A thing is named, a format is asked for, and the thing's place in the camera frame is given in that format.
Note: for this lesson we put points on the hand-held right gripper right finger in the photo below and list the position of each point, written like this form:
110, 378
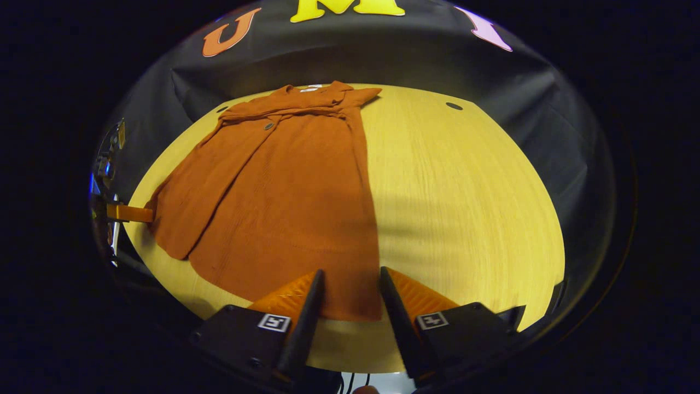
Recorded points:
396, 317

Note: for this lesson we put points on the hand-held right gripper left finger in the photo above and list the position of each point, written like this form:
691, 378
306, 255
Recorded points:
306, 328

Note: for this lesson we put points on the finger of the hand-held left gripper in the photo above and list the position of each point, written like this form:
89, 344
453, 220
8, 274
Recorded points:
131, 213

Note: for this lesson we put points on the rust orange button shirt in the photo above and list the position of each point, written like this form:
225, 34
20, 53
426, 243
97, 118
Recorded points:
284, 191

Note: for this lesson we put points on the black backdrop cloth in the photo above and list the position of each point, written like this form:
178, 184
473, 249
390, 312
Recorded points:
383, 65

